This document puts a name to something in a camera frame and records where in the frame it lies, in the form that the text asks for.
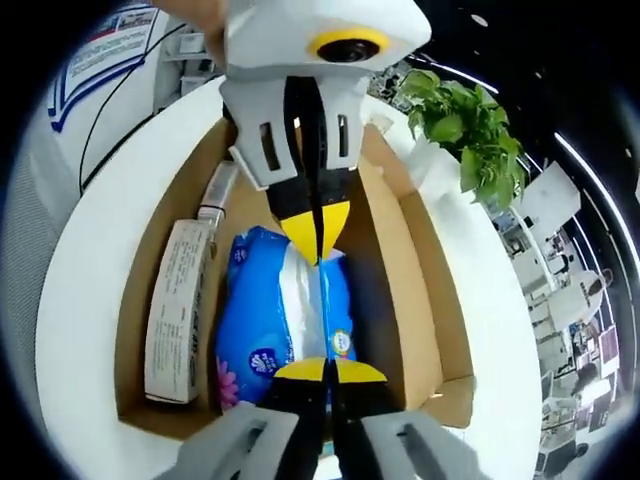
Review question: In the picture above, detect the blue flower tissue pack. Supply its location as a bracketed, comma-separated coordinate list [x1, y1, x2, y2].
[214, 224, 359, 416]

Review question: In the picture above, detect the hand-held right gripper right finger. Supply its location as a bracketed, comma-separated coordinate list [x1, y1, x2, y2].
[331, 361, 484, 480]

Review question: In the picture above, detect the grey mesh office chair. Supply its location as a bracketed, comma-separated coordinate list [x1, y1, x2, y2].
[7, 127, 84, 401]

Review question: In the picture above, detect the thin black cable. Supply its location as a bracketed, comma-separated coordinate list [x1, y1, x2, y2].
[77, 19, 196, 191]

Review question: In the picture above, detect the white printed carton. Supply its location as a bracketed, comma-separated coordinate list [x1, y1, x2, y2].
[143, 218, 216, 405]

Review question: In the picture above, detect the green potted plant white pot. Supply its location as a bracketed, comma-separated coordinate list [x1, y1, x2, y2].
[399, 68, 530, 211]

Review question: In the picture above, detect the brown cardboard shoe box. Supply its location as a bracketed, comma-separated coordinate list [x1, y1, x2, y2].
[113, 112, 476, 444]

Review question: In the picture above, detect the blue white wall poster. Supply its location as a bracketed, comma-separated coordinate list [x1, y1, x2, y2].
[47, 4, 161, 134]

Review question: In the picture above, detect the person's left hand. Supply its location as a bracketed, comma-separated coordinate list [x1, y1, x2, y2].
[151, 0, 230, 76]

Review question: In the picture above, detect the long ceiling light strip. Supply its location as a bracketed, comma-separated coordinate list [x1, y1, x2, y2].
[554, 132, 622, 212]

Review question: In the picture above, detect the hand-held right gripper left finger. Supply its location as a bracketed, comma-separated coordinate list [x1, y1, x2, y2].
[169, 356, 329, 480]

